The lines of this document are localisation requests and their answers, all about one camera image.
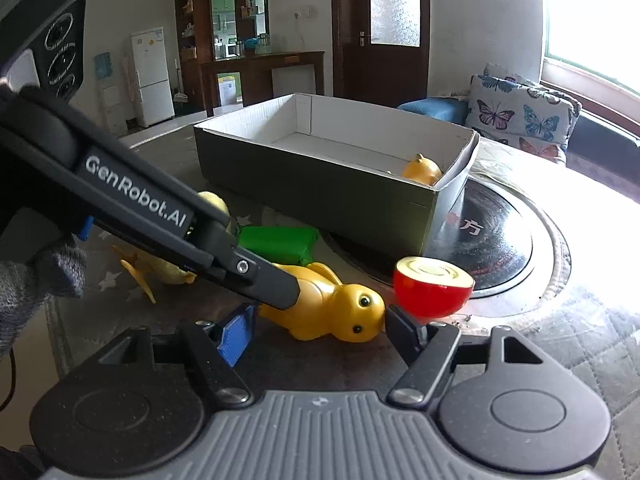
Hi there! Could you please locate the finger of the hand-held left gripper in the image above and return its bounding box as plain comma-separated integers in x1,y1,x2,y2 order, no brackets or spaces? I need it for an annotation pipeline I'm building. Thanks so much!
192,212,302,313

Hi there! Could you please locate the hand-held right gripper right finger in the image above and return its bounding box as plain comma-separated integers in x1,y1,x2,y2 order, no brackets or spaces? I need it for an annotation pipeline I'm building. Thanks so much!
385,305,548,406

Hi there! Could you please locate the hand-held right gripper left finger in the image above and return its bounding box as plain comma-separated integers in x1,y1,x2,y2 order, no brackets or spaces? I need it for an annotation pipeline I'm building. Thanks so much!
95,305,258,406

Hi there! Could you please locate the green toy block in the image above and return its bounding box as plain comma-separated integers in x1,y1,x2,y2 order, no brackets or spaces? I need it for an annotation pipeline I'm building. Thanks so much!
237,226,321,267

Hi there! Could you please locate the red toy apple half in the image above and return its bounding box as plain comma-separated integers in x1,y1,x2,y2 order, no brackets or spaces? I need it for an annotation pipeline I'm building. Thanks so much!
392,256,475,318

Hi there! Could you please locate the yellow plastic duck toy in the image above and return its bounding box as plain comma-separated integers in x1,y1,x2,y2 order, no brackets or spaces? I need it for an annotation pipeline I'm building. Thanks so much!
257,262,387,344

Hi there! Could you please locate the yellow plush duck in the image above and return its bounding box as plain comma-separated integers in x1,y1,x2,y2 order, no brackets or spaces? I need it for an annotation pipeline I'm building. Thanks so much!
112,191,233,303

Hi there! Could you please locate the grey cardboard box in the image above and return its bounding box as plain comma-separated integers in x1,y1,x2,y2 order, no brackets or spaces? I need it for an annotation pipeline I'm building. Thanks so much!
193,92,481,261

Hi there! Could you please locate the person's left hand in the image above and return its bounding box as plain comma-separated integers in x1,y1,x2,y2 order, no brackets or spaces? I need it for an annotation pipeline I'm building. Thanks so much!
0,235,88,361

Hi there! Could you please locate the white plastic drawer unit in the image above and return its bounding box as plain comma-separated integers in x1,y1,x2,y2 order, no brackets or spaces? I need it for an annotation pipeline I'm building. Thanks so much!
102,82,133,136

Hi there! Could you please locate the grey quilted table cover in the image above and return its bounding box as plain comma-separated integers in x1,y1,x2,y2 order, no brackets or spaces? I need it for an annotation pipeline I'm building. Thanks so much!
45,125,640,480

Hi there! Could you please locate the white refrigerator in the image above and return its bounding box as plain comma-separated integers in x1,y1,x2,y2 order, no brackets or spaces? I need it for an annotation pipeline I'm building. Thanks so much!
131,26,176,128

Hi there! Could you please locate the black round induction hob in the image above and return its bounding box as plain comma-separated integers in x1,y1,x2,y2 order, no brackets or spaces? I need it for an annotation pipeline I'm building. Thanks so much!
325,177,533,301

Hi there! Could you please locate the orange plastic toy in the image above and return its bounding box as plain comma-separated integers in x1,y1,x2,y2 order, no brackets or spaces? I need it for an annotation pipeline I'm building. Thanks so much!
401,154,443,186

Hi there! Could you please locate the wooden display cabinet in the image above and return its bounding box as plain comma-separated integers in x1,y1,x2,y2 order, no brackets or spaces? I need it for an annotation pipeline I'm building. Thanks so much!
174,0,326,116

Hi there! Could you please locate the blue cushion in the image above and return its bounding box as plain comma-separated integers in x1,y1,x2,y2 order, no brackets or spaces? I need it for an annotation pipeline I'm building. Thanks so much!
397,97,468,125

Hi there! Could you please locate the dark wooden door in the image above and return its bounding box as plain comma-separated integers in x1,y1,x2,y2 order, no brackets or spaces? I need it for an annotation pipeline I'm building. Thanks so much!
331,0,431,108

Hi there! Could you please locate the butterfly print cushion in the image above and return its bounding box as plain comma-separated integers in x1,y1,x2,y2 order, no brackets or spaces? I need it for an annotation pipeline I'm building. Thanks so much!
465,74,576,161
482,62,583,133

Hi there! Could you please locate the upholstered sofa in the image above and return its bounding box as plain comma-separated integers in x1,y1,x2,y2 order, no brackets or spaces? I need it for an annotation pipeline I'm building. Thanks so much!
565,110,640,171

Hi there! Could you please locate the window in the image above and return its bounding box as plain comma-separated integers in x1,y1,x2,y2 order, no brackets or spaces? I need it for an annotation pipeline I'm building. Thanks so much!
542,0,640,96

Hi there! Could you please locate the black cable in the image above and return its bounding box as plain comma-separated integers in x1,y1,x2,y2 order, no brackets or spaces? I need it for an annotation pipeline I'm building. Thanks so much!
0,350,17,411

